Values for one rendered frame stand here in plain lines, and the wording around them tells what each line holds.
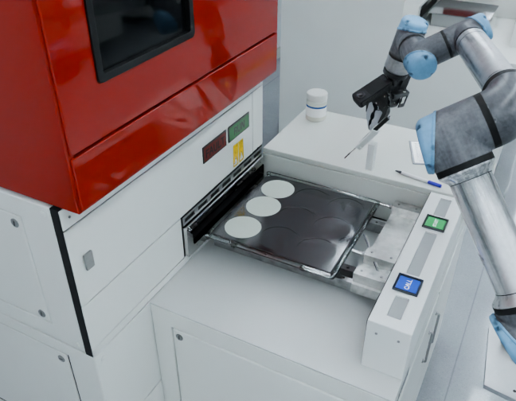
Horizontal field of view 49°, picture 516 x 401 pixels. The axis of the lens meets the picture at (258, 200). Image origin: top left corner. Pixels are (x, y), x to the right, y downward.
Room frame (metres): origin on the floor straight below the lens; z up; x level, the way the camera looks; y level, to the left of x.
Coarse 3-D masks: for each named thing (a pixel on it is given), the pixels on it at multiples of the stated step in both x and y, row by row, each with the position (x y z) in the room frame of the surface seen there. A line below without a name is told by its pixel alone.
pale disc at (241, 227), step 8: (240, 216) 1.28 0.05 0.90; (248, 216) 1.28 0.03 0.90; (232, 224) 1.24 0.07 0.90; (240, 224) 1.24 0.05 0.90; (248, 224) 1.24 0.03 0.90; (256, 224) 1.24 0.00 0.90; (232, 232) 1.20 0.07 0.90; (240, 232) 1.20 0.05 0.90; (248, 232) 1.20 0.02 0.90; (256, 232) 1.20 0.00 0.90
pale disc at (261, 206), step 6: (258, 198) 1.37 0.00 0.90; (264, 198) 1.37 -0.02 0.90; (270, 198) 1.37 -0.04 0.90; (246, 204) 1.33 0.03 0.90; (252, 204) 1.33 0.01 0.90; (258, 204) 1.33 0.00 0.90; (264, 204) 1.33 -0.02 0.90; (270, 204) 1.33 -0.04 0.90; (276, 204) 1.33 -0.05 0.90; (252, 210) 1.31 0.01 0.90; (258, 210) 1.31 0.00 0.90; (264, 210) 1.31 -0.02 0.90; (270, 210) 1.31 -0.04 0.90; (276, 210) 1.30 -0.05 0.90
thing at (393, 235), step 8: (392, 216) 1.30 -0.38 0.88; (400, 216) 1.30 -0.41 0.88; (392, 224) 1.26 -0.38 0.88; (400, 224) 1.26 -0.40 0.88; (408, 224) 1.26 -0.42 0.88; (384, 232) 1.23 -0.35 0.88; (392, 232) 1.23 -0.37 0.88; (400, 232) 1.23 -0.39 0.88; (408, 232) 1.23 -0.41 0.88; (376, 240) 1.19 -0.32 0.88; (384, 240) 1.19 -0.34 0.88; (392, 240) 1.19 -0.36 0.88; (400, 240) 1.19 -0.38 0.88; (376, 248) 1.16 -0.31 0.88; (384, 248) 1.16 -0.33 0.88; (392, 248) 1.16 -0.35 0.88; (400, 248) 1.16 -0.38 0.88; (368, 264) 1.09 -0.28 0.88; (384, 272) 1.06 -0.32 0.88; (352, 288) 1.02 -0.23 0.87; (360, 288) 1.01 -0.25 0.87; (368, 288) 1.01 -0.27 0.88; (368, 296) 1.00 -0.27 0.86; (376, 296) 0.99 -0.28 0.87
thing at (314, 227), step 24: (312, 192) 1.40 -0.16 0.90; (264, 216) 1.28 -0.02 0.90; (288, 216) 1.28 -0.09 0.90; (312, 216) 1.28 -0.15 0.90; (336, 216) 1.27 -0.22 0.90; (360, 216) 1.27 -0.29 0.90; (240, 240) 1.17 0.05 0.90; (264, 240) 1.17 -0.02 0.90; (288, 240) 1.17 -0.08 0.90; (312, 240) 1.17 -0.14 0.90; (336, 240) 1.17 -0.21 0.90; (312, 264) 1.07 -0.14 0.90
